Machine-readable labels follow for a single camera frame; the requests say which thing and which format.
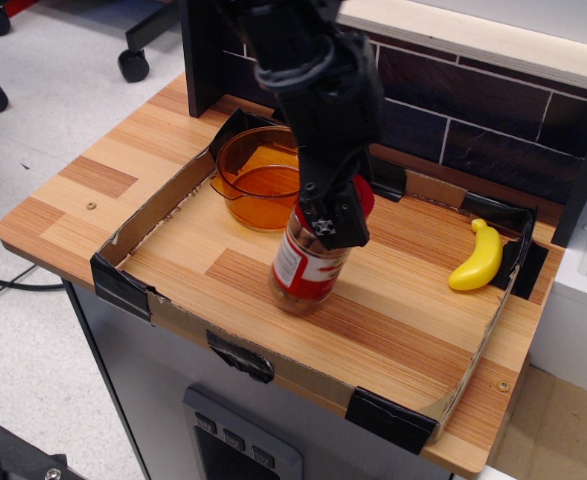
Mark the dark brick-pattern back panel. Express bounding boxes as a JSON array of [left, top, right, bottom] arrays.
[[179, 1, 587, 246]]

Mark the red-capped spice bottle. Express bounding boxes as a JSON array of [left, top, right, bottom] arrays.
[[268, 172, 377, 316]]

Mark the white side unit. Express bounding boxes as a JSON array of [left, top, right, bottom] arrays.
[[530, 202, 587, 390]]

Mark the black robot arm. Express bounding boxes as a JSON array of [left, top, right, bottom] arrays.
[[216, 1, 384, 250]]

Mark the black metal bracket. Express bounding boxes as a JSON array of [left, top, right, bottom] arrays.
[[0, 425, 75, 480]]

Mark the black office chair base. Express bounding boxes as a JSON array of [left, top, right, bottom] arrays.
[[117, 1, 179, 83]]

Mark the grey cabinet with control panel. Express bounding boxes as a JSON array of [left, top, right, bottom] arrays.
[[66, 284, 449, 479]]

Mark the amber transparent plastic pot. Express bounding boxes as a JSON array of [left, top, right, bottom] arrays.
[[211, 126, 300, 232]]

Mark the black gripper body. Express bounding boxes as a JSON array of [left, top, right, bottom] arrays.
[[272, 34, 384, 200]]

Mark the cardboard fence with black tape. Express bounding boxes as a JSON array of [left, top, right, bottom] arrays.
[[91, 110, 548, 453]]

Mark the black floor cable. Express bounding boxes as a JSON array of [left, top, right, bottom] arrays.
[[0, 263, 67, 314]]

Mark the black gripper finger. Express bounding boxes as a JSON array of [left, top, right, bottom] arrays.
[[298, 174, 370, 250]]

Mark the yellow toy banana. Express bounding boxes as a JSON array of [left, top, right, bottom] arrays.
[[448, 218, 503, 291]]

